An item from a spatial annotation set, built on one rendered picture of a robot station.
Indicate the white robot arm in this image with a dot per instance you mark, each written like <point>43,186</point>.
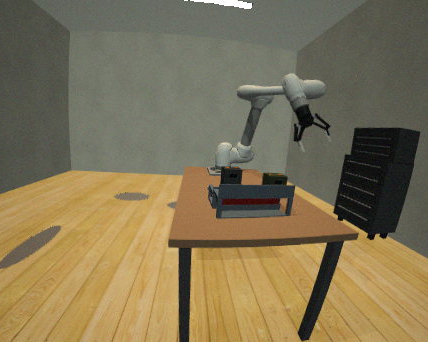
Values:
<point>296,91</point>

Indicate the grey metal shelf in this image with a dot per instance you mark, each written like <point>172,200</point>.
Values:
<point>238,191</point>

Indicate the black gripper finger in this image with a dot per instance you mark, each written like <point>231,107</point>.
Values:
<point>299,136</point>
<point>325,123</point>

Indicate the dark green case with orange latches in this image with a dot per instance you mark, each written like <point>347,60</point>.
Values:
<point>274,179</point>

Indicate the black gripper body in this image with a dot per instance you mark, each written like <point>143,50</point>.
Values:
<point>303,113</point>

